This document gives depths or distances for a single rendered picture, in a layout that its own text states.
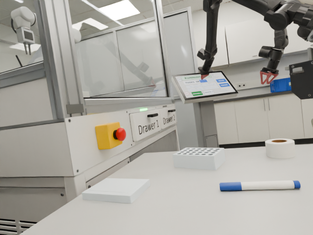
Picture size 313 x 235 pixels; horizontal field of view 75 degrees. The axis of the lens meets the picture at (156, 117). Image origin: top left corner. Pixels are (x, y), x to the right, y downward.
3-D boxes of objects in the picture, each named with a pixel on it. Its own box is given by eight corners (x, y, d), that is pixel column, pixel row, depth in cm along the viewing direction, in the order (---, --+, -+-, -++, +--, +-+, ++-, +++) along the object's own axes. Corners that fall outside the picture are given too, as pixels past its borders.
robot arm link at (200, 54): (207, 56, 135) (216, 48, 137) (195, 47, 140) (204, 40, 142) (206, 67, 146) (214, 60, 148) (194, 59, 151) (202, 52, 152)
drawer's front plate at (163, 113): (176, 122, 136) (174, 106, 135) (162, 129, 109) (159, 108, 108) (173, 122, 137) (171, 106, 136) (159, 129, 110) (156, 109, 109)
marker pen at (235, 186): (297, 186, 37) (296, 178, 37) (301, 190, 36) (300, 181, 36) (220, 189, 41) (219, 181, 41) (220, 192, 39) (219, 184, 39)
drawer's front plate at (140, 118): (161, 129, 107) (158, 108, 106) (137, 141, 80) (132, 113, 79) (158, 130, 107) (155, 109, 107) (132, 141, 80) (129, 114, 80)
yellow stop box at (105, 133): (125, 143, 64) (121, 121, 64) (112, 149, 58) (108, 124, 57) (111, 144, 66) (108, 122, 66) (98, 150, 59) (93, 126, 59)
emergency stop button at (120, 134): (128, 139, 62) (126, 126, 62) (121, 141, 58) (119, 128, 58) (119, 140, 63) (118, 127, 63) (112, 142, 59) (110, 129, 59)
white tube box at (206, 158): (225, 160, 59) (224, 148, 58) (215, 170, 52) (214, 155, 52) (187, 159, 66) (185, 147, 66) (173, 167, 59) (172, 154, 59)
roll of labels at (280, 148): (272, 159, 54) (270, 145, 54) (262, 153, 61) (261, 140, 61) (301, 157, 53) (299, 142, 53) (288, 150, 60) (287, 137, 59)
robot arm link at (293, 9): (299, 12, 75) (308, 5, 76) (273, 6, 81) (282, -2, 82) (292, 34, 83) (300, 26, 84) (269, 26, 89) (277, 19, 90)
